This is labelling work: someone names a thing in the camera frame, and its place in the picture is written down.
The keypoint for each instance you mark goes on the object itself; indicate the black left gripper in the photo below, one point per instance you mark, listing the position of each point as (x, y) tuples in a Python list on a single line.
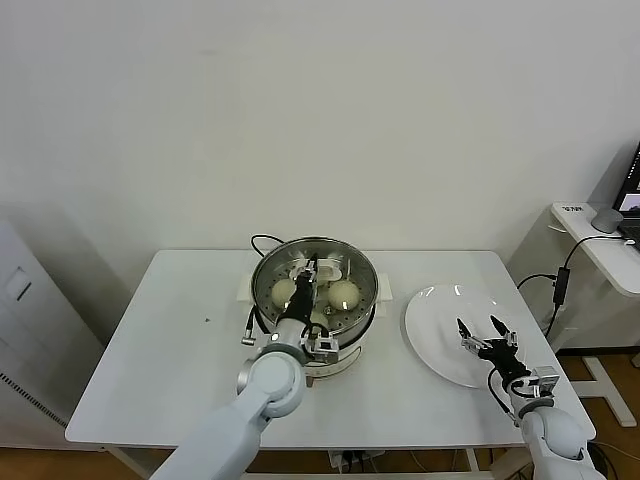
[(301, 302)]

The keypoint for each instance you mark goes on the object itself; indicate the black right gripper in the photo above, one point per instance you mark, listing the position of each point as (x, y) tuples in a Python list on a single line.
[(505, 360)]

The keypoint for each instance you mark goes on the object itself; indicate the white steamed baozi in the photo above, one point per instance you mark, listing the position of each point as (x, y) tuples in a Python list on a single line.
[(280, 292), (321, 320), (342, 295)]

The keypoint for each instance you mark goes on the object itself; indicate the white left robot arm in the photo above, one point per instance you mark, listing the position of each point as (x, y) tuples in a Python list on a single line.
[(270, 380)]

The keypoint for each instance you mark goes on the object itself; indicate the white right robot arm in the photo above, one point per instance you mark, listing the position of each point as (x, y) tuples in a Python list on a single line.
[(555, 440)]

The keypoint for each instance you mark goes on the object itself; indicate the stainless steel steamer basket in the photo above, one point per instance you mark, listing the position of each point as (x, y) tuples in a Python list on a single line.
[(362, 322)]

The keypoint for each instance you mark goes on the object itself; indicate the white round plate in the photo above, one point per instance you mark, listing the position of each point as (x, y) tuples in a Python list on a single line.
[(440, 345)]

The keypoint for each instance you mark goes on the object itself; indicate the cream electric cooker base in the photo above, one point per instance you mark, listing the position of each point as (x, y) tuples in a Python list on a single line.
[(357, 350)]

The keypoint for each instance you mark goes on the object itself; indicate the white side desk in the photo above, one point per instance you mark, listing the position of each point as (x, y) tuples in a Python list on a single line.
[(600, 250)]

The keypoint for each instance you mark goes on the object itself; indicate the white power strip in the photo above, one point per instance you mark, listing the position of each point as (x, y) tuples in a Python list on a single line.
[(345, 460)]

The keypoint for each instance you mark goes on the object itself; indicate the black laptop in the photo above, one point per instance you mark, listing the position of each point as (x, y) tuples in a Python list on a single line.
[(631, 200)]

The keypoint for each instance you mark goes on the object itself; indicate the grey white cabinet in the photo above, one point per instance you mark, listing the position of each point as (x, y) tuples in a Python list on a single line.
[(30, 325)]

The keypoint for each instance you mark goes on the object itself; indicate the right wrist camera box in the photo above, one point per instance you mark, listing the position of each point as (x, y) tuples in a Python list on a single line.
[(542, 381)]

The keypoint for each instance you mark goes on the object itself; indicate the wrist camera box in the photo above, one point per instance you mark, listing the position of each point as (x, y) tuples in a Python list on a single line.
[(542, 381), (324, 347)]

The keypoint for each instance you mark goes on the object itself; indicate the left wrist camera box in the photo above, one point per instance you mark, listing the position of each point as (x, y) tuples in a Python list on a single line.
[(324, 347)]

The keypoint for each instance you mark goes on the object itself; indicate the white table leg frame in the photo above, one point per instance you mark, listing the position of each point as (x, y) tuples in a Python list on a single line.
[(470, 459)]

